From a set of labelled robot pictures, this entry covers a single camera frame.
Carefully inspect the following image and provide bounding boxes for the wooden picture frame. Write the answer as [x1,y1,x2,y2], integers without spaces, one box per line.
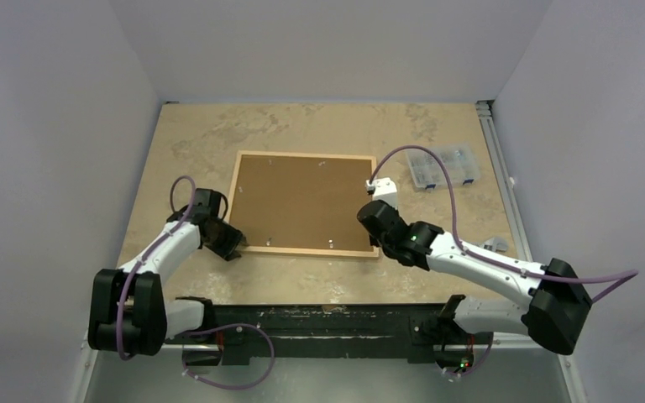
[227,151,380,259]

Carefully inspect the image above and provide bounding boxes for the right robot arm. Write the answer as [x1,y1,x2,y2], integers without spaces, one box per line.
[357,201,593,355]

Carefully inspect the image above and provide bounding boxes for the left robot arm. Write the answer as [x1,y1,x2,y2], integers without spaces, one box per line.
[87,188,245,360]

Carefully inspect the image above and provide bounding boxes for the clear plastic screw box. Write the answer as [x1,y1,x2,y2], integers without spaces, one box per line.
[405,144,481,190]

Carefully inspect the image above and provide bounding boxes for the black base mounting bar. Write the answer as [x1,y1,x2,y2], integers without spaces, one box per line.
[165,297,492,368]

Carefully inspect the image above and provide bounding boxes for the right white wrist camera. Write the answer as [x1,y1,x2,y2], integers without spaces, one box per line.
[364,177,398,208]

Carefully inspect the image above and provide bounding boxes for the red handled adjustable wrench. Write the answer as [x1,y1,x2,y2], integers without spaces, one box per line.
[481,237,509,254]

